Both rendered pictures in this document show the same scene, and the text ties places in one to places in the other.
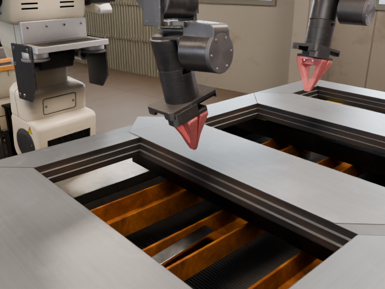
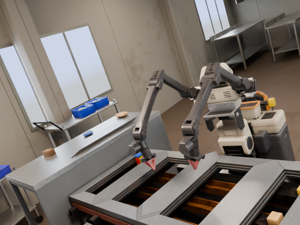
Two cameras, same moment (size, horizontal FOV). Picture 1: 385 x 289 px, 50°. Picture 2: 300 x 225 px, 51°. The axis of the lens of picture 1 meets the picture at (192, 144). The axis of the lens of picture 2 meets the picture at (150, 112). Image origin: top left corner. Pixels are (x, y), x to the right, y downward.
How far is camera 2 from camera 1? 2.13 m
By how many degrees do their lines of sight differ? 87
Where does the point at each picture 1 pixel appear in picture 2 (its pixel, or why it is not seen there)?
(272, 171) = (171, 188)
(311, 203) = (152, 198)
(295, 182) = (165, 193)
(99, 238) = (135, 177)
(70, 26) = (227, 105)
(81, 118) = (235, 140)
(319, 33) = not seen: hidden behind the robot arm
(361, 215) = (146, 206)
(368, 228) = (140, 208)
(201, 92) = (147, 156)
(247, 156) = (183, 181)
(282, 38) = not seen: outside the picture
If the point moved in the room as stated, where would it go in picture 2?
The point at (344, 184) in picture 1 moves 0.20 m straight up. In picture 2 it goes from (164, 202) to (153, 171)
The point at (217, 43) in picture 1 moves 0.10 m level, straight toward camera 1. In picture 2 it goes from (130, 149) to (115, 153)
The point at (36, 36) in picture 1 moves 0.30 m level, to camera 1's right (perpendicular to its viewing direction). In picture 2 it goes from (213, 109) to (224, 119)
